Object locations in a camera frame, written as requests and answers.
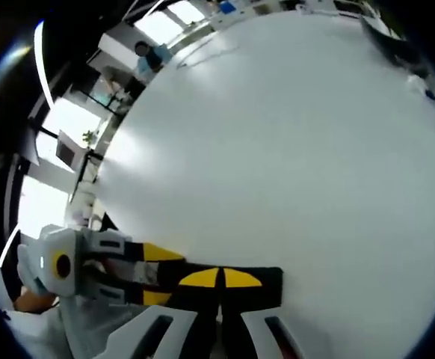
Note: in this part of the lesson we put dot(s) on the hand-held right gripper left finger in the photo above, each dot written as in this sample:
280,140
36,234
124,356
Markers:
182,325

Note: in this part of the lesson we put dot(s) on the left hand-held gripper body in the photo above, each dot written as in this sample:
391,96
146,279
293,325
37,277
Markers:
62,265

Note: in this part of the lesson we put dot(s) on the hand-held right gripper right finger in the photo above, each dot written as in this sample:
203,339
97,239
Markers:
255,329

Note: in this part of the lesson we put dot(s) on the person's left hand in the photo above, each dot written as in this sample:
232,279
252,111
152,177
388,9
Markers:
34,302

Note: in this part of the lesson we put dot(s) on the computer monitor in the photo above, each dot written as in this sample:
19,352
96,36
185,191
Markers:
68,151

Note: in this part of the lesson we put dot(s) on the small green plant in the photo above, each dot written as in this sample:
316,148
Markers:
89,137

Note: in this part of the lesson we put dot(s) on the white ceiling light strip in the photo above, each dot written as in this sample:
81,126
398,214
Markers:
42,75

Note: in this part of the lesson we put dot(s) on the blue box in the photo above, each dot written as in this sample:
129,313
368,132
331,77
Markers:
226,6

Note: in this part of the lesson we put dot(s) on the small blue cap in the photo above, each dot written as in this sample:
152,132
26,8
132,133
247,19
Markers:
430,94

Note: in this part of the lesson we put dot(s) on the crumpled white tissue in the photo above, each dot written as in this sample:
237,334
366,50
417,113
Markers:
416,84

